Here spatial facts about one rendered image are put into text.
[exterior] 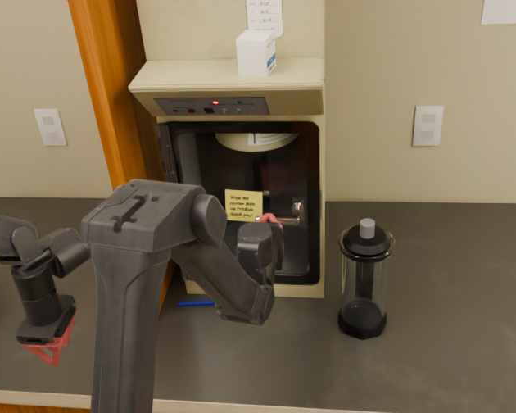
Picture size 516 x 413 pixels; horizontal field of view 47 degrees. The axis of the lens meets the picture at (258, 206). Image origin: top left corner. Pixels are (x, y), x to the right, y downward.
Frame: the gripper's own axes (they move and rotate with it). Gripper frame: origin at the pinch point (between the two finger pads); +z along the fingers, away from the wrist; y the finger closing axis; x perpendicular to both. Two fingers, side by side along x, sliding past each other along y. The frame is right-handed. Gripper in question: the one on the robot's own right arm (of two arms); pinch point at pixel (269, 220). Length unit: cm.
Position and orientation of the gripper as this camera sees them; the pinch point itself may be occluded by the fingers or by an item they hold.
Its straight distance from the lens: 116.3
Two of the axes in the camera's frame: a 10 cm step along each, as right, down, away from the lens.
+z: 1.3, -5.5, 8.2
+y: -0.7, -8.3, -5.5
